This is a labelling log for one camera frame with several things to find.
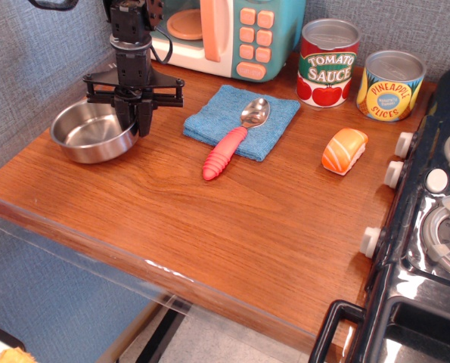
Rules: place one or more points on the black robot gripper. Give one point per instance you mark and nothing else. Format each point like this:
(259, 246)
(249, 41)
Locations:
(131, 81)

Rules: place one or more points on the stainless steel pan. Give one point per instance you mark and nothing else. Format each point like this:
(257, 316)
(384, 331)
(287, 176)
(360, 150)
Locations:
(90, 133)

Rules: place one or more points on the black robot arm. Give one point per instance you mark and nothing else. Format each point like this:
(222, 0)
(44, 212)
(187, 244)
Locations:
(132, 23)

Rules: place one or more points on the blue folded cloth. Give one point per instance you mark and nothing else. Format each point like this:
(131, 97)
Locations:
(223, 113)

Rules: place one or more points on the toy microwave teal and pink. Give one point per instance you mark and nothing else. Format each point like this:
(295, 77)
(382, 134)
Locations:
(247, 40)

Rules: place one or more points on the clear acrylic table guard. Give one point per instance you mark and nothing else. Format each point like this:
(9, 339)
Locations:
(174, 283)

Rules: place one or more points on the tomato sauce can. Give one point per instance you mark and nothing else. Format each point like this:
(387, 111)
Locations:
(326, 62)

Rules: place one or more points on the toy salmon sushi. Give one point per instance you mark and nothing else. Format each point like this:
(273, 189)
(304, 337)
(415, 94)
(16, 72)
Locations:
(343, 150)

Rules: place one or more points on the pineapple slices can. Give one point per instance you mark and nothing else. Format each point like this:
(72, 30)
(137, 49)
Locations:
(390, 85)

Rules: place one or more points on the orange object at corner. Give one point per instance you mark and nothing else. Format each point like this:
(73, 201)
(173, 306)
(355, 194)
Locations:
(16, 355)

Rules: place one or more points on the black toy stove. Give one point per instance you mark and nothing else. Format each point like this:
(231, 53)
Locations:
(406, 316)

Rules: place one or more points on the spoon with red handle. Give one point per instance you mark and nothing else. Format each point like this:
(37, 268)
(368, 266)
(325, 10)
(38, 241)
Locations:
(253, 115)

